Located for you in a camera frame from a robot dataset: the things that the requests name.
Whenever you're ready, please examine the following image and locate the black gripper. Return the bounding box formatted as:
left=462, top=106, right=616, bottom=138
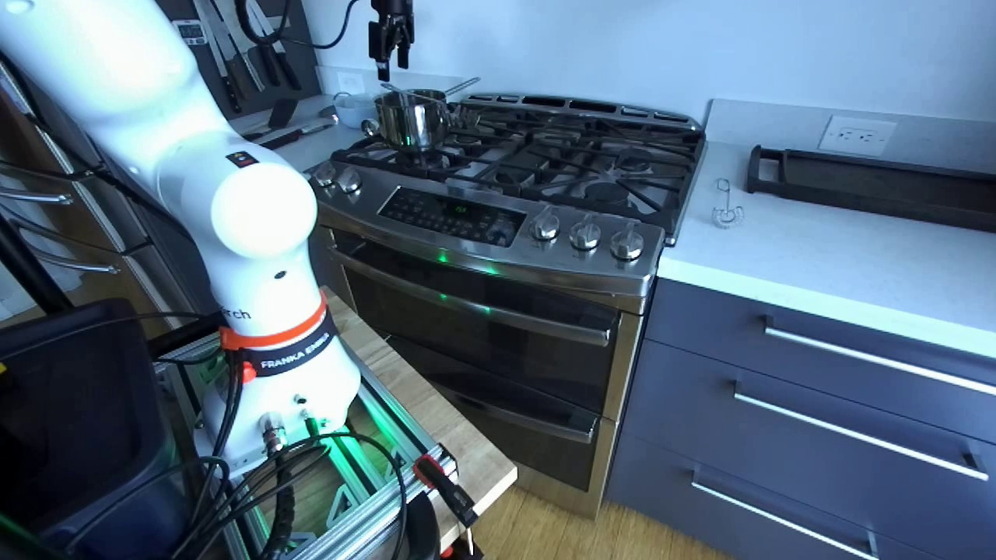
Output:
left=368, top=0, right=417, bottom=85

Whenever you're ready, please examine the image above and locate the stainless steel pot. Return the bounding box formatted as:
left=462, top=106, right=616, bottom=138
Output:
left=370, top=73, right=483, bottom=156

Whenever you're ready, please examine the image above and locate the pale blue bowl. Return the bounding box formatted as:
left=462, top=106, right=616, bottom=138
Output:
left=330, top=89, right=381, bottom=134

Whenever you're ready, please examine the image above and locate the stainless gas range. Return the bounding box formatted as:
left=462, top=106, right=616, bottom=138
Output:
left=305, top=89, right=709, bottom=518

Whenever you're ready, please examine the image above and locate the tall glass oven door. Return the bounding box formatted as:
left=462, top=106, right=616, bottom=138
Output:
left=322, top=227, right=642, bottom=416

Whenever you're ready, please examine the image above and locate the wood topped aluminium robot cart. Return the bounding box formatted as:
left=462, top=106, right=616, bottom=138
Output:
left=153, top=293, right=519, bottom=560

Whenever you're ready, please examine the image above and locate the small clear glass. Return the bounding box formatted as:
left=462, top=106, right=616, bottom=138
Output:
left=709, top=176, right=746, bottom=229

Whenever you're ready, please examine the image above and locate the short glass oven door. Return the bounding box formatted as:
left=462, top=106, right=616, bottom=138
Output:
left=413, top=350, right=616, bottom=496

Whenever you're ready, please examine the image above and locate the black stand pole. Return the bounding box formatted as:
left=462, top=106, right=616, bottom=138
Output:
left=0, top=211, right=74, bottom=317

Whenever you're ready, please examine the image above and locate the red black clamp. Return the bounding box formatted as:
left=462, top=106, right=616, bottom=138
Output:
left=411, top=449, right=483, bottom=560

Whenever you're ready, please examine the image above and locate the black rectangular tray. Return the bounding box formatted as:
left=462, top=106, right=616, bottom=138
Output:
left=745, top=142, right=996, bottom=235

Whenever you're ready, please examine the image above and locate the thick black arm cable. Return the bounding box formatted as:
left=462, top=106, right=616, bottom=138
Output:
left=231, top=0, right=360, bottom=57

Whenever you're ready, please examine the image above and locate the brown handled kitchen knife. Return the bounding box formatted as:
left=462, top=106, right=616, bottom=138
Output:
left=227, top=0, right=274, bottom=95

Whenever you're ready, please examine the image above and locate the black handled kitchen knife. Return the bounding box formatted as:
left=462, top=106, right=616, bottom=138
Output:
left=199, top=0, right=247, bottom=89

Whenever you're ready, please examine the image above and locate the black base cable bundle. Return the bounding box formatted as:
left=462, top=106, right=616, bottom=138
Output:
left=167, top=413, right=413, bottom=560

